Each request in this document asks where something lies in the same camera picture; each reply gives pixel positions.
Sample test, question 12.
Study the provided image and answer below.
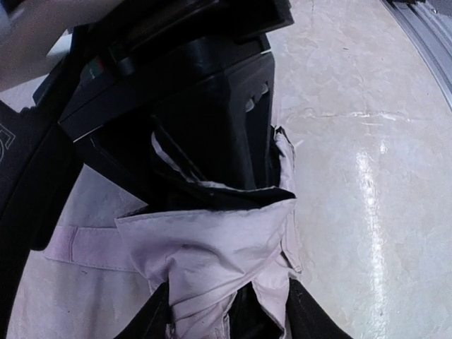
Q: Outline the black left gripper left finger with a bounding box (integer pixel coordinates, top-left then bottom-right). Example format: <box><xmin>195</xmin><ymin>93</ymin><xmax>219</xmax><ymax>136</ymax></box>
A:
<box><xmin>114</xmin><ymin>282</ymin><xmax>171</xmax><ymax>339</ymax></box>

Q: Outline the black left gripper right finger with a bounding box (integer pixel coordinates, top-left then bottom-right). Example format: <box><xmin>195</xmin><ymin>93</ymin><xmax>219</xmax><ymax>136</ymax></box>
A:
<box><xmin>287</xmin><ymin>278</ymin><xmax>351</xmax><ymax>339</ymax></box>

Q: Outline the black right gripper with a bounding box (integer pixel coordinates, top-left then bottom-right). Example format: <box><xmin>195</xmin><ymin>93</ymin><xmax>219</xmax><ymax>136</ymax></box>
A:
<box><xmin>59</xmin><ymin>35</ymin><xmax>283</xmax><ymax>212</ymax></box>

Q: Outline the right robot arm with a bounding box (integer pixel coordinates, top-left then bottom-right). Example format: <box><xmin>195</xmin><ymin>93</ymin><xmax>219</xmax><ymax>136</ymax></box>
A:
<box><xmin>52</xmin><ymin>1</ymin><xmax>294</xmax><ymax>211</ymax></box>

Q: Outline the aluminium front rail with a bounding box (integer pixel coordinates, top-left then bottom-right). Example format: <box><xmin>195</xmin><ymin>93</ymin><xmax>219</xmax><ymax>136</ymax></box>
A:
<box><xmin>383</xmin><ymin>1</ymin><xmax>451</xmax><ymax>105</ymax></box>

